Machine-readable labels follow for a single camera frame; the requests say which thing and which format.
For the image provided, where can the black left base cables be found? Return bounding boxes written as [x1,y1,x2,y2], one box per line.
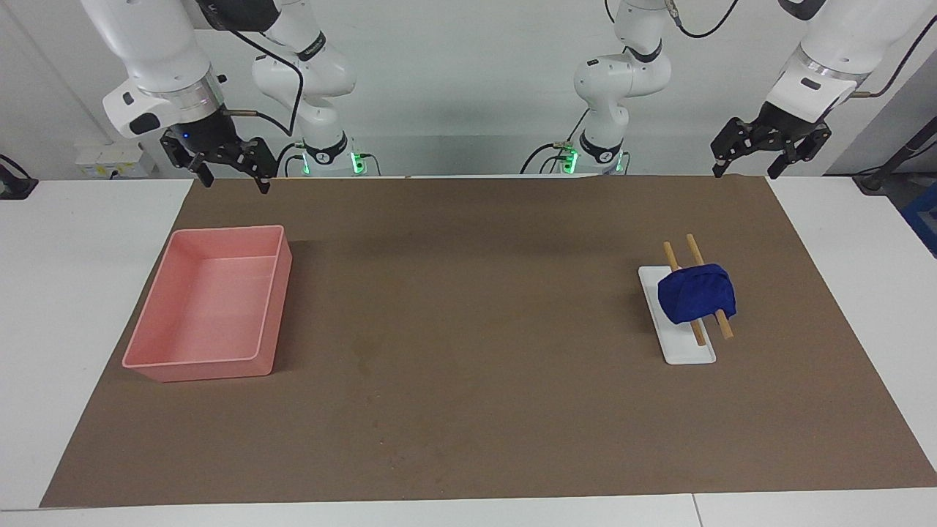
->
[520,110,591,175]

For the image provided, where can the blue crate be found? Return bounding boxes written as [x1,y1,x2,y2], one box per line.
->
[902,183,937,257]

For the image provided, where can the white wall socket box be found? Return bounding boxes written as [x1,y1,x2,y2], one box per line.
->
[75,143,158,179]

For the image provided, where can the wooden rack rod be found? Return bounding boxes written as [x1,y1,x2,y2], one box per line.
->
[663,242,708,347]
[686,234,734,340]

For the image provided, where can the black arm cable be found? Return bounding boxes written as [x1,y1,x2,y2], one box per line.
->
[218,26,305,138]
[851,15,937,99]

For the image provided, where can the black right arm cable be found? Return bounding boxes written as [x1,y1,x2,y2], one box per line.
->
[218,26,305,138]

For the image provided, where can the blue towel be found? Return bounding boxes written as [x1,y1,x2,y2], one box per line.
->
[657,263,737,326]

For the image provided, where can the black table clamp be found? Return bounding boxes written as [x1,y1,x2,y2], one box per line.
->
[0,154,39,200]

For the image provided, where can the brown table mat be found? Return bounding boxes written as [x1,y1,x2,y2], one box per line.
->
[40,176,937,508]

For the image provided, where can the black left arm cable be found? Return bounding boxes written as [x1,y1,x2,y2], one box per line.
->
[851,15,937,99]

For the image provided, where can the pink plastic bin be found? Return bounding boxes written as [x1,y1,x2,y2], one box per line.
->
[122,225,293,383]

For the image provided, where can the black shoulder cable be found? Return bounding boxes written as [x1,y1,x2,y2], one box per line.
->
[604,0,740,40]

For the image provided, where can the black right base cables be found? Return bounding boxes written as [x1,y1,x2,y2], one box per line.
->
[275,141,308,178]

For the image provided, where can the black base cables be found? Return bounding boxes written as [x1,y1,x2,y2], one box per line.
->
[520,110,591,175]
[275,141,308,178]

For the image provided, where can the white rack with wooden rods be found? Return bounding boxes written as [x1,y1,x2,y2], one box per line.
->
[638,265,717,365]

